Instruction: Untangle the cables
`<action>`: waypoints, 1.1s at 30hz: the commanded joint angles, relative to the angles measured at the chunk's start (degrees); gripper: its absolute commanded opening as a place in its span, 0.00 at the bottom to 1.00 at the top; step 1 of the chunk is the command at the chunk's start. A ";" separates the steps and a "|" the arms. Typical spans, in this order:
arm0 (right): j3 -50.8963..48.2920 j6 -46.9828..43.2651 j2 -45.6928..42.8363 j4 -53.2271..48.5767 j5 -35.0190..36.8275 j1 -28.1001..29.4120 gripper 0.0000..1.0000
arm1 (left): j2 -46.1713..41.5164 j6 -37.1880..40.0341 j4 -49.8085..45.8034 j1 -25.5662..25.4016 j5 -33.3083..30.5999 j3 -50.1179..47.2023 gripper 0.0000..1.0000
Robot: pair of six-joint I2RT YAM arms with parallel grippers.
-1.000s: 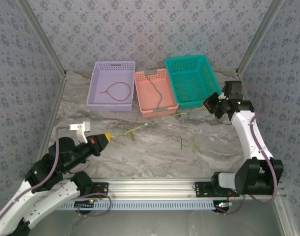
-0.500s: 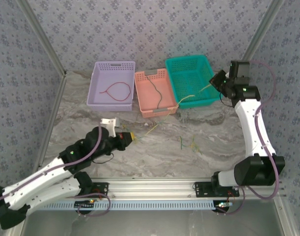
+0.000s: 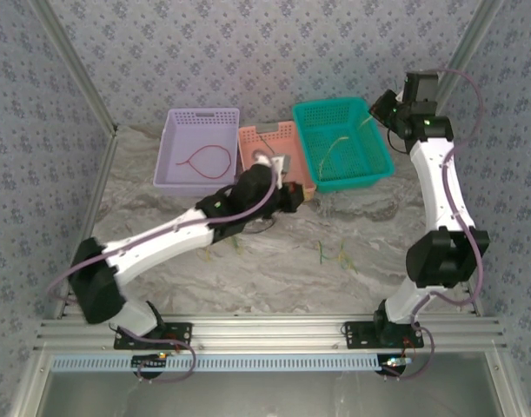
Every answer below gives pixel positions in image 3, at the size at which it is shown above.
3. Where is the red cable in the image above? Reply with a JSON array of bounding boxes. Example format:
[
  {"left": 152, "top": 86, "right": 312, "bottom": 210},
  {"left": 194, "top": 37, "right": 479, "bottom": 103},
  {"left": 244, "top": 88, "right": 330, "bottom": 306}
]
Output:
[{"left": 176, "top": 145, "right": 233, "bottom": 180}]

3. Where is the salmon pink plastic basket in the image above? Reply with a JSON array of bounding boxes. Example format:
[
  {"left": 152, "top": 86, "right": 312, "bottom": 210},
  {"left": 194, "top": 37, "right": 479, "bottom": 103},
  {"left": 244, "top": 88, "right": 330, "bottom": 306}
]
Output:
[{"left": 237, "top": 120, "right": 317, "bottom": 205}]

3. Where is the teal plastic basket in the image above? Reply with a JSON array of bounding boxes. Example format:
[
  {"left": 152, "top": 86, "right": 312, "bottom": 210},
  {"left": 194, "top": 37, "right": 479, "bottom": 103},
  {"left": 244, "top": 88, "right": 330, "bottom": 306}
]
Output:
[{"left": 292, "top": 96, "right": 395, "bottom": 195}]

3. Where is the lavender plastic basket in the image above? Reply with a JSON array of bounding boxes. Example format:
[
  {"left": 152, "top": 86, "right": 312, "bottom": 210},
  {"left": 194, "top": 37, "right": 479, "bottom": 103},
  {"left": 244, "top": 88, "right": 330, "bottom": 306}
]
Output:
[{"left": 153, "top": 107, "right": 242, "bottom": 199}]

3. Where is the black controller board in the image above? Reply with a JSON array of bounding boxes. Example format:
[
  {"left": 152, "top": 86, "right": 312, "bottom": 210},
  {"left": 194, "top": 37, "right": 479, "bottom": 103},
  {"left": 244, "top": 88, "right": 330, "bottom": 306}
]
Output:
[
  {"left": 380, "top": 354, "right": 413, "bottom": 375},
  {"left": 131, "top": 354, "right": 169, "bottom": 371}
]

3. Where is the grey metal shelf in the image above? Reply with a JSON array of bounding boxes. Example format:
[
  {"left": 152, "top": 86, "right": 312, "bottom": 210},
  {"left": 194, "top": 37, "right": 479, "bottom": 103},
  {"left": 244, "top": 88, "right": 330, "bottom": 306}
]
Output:
[{"left": 8, "top": 350, "right": 527, "bottom": 417}]

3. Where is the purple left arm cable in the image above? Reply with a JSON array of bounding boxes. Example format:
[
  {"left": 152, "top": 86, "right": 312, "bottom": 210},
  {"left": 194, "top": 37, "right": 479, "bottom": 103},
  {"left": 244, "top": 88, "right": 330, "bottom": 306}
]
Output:
[{"left": 46, "top": 167, "right": 278, "bottom": 386}]

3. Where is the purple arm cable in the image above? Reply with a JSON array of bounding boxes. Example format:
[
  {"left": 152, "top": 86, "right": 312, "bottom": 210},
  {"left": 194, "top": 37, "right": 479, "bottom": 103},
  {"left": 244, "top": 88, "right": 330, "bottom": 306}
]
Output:
[
  {"left": 46, "top": 167, "right": 278, "bottom": 386},
  {"left": 395, "top": 68, "right": 486, "bottom": 381}
]

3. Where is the thin black left gripper wire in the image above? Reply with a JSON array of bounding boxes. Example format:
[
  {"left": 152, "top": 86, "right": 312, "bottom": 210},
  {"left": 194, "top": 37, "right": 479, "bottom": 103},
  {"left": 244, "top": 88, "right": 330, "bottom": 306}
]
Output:
[{"left": 246, "top": 216, "right": 277, "bottom": 235}]

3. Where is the thin black gripper wire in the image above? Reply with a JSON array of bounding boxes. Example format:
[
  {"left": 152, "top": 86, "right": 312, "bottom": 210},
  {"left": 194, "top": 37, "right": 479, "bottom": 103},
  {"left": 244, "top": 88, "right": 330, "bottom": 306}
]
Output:
[
  {"left": 386, "top": 128, "right": 408, "bottom": 155},
  {"left": 246, "top": 216, "right": 277, "bottom": 235}
]

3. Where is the thin black right gripper wire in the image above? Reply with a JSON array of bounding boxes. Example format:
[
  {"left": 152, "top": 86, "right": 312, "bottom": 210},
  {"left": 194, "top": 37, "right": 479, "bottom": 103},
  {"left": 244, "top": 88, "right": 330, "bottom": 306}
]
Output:
[{"left": 386, "top": 128, "right": 408, "bottom": 155}]

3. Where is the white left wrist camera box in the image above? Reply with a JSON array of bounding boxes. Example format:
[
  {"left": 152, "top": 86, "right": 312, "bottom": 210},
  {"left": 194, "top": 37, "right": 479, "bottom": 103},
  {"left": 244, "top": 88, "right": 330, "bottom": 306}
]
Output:
[{"left": 252, "top": 152, "right": 292, "bottom": 189}]

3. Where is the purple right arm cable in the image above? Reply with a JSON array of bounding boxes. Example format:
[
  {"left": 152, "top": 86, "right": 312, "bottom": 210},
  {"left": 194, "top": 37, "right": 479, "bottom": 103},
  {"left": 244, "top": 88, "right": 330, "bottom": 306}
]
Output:
[{"left": 395, "top": 68, "right": 486, "bottom": 381}]

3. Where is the aluminium frame post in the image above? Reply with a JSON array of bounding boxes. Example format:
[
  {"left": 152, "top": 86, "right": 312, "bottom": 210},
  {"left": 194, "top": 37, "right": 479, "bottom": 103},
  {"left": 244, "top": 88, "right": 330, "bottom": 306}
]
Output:
[
  {"left": 30, "top": 0, "right": 120, "bottom": 136},
  {"left": 415, "top": 0, "right": 506, "bottom": 136}
]

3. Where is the aluminium front rail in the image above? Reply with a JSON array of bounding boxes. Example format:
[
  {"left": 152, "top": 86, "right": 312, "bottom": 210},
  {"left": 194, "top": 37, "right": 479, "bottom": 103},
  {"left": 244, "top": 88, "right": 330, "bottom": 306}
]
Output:
[{"left": 34, "top": 315, "right": 508, "bottom": 351}]

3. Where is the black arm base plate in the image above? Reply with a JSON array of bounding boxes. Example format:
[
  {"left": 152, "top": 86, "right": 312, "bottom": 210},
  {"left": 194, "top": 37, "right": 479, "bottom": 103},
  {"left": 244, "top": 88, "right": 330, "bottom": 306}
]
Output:
[
  {"left": 344, "top": 321, "right": 425, "bottom": 350},
  {"left": 113, "top": 321, "right": 193, "bottom": 350}
]

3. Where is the light blue slotted duct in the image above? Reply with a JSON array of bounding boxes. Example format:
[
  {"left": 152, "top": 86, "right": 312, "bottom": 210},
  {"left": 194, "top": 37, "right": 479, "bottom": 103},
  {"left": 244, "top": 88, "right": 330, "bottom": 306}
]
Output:
[{"left": 50, "top": 354, "right": 382, "bottom": 374}]

